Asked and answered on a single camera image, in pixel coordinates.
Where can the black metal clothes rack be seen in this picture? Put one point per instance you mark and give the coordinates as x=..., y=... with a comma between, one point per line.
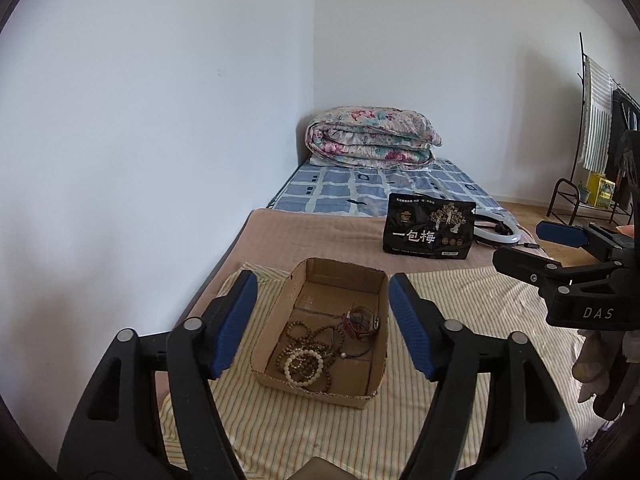
x=560, y=200

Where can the person's right hand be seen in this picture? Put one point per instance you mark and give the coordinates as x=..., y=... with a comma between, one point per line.
x=590, y=365

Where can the brown wooden bead strand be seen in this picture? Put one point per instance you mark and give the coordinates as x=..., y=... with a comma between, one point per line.
x=299, y=331

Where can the blue checked bed sheet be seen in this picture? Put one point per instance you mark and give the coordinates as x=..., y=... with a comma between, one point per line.
x=350, y=185

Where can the dark hanging clothes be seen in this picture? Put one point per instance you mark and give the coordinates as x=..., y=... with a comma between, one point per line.
x=625, y=115

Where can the yellow striped cloth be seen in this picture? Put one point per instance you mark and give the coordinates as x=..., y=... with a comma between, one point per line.
x=300, y=435

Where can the black snack bag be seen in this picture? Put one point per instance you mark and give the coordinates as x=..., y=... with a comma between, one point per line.
x=425, y=235

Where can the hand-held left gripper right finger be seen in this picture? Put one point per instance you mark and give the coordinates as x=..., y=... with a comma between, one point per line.
x=410, y=325

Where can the yellow box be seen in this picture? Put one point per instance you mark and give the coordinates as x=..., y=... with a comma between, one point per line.
x=600, y=190

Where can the cardboard box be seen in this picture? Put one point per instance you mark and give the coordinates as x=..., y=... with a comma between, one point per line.
x=370, y=285

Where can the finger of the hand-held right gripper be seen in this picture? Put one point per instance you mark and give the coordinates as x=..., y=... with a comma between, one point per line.
x=520, y=262
x=560, y=233

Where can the striped towel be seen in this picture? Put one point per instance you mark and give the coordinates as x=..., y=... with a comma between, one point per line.
x=597, y=115

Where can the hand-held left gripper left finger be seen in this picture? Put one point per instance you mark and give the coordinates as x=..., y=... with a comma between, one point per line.
x=232, y=330

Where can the folded floral quilt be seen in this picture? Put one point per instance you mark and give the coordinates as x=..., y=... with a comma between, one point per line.
x=370, y=135

